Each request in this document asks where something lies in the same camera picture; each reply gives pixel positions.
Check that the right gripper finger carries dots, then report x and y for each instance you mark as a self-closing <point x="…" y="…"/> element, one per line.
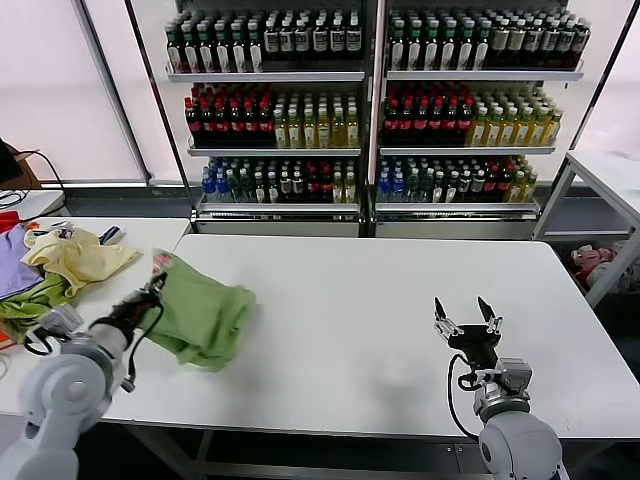
<point x="487" y="317"/>
<point x="444" y="320"/>

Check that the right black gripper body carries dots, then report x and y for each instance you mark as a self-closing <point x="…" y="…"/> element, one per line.
<point x="475" y="345"/>

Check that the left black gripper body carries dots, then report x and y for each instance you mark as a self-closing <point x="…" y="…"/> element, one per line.
<point x="132" y="312"/>

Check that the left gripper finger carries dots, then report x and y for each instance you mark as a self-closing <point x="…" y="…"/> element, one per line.
<point x="163" y="286"/>
<point x="152" y="286"/>

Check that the light green T-shirt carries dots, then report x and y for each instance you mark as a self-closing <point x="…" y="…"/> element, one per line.
<point x="205" y="320"/>

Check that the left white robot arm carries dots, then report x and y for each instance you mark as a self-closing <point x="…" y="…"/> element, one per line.
<point x="65" y="390"/>

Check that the small blue white object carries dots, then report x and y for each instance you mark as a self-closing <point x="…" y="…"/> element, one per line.
<point x="111" y="235"/>

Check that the pale yellow garment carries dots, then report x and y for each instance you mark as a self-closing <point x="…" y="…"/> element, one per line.
<point x="90" y="260"/>

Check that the green crumpled garment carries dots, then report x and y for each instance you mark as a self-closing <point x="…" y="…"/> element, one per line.
<point x="20" y="307"/>

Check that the pink garment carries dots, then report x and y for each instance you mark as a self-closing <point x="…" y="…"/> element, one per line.
<point x="592" y="257"/>

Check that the purple garment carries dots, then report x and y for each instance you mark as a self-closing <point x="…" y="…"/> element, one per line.
<point x="12" y="265"/>

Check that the orange garment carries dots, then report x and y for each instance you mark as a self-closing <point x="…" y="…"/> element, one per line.
<point x="5" y="340"/>

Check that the grey white garment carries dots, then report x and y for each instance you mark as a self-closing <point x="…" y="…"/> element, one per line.
<point x="620" y="270"/>

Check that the red garment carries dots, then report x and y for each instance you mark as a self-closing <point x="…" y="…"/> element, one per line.
<point x="7" y="220"/>

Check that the white side table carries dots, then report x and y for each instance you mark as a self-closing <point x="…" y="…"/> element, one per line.
<point x="600" y="170"/>

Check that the yellow tea bottle green cap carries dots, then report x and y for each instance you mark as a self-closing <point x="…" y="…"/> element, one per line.
<point x="552" y="131"/>
<point x="324" y="130"/>
<point x="338" y="130"/>
<point x="479" y="131"/>
<point x="523" y="131"/>
<point x="281" y="130"/>
<point x="295" y="130"/>
<point x="508" y="131"/>
<point x="538" y="131"/>
<point x="353" y="130"/>
<point x="494" y="131"/>
<point x="309" y="130"/>

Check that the grey beverage display shelf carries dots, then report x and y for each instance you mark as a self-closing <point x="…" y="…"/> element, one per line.
<point x="480" y="75"/>
<point x="270" y="75"/>

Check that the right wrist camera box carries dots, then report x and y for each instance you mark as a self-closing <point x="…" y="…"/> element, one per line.
<point x="514" y="375"/>

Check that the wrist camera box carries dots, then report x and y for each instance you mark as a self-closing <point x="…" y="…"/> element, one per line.
<point x="62" y="318"/>
<point x="514" y="375"/>

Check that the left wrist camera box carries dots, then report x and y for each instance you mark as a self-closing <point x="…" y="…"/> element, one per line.
<point x="62" y="318"/>

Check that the black metal frame bar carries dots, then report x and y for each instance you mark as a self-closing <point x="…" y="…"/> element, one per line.
<point x="160" y="110"/>
<point x="602" y="80"/>

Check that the grey window post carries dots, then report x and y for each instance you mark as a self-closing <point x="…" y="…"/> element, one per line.
<point x="115" y="95"/>

